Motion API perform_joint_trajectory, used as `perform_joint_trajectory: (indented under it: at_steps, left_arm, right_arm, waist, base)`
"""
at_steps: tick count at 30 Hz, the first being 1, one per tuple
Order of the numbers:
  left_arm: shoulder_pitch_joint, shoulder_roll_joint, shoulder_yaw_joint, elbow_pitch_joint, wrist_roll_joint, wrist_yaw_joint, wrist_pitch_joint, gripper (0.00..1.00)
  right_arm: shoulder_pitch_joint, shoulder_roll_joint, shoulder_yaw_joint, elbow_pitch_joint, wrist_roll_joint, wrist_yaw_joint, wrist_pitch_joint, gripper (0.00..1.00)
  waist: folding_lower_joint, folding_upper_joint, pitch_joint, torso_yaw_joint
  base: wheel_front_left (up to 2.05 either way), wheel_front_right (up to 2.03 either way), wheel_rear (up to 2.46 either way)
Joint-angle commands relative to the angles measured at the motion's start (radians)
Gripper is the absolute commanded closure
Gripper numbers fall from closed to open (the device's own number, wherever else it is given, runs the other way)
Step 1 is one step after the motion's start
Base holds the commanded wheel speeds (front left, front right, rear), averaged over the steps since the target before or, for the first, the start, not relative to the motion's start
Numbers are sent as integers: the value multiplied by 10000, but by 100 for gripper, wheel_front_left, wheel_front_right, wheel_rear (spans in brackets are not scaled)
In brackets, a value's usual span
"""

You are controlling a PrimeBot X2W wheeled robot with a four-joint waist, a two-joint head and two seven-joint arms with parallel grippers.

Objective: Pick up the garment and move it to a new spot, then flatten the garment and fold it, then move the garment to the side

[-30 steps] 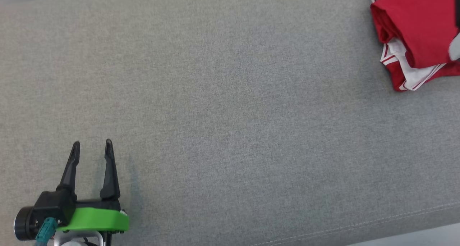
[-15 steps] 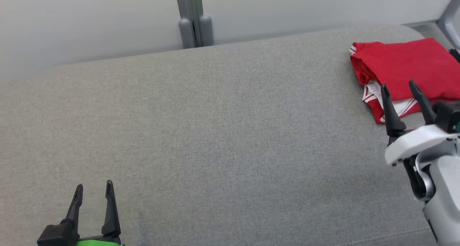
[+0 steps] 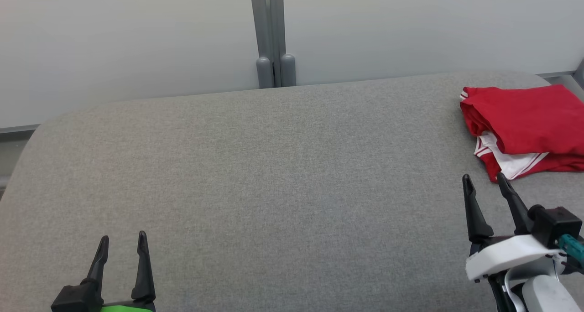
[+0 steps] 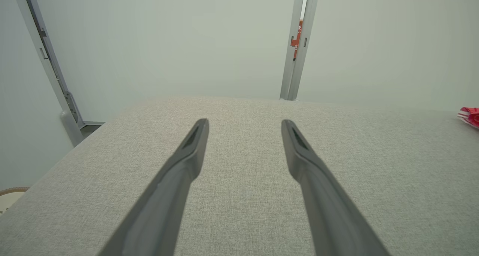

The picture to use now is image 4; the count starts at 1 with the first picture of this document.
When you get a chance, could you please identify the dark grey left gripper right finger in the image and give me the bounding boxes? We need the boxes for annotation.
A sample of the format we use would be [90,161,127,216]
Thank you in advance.
[281,119,392,256]

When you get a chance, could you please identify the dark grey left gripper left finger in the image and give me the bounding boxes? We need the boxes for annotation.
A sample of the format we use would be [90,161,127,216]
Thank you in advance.
[98,118,210,256]

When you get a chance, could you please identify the red basketball jersey white trim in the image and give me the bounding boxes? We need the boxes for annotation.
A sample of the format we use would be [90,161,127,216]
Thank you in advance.
[457,107,479,129]

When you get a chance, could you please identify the woven laundry basket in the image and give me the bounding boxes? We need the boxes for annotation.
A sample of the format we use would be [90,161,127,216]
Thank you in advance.
[0,186,30,216]

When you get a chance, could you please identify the orange red sign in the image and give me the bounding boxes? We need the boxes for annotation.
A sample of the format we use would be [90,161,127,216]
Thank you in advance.
[291,20,303,60]

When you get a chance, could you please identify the grey partition post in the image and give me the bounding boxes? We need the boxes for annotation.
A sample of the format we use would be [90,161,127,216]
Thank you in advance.
[280,0,321,101]
[12,0,106,147]

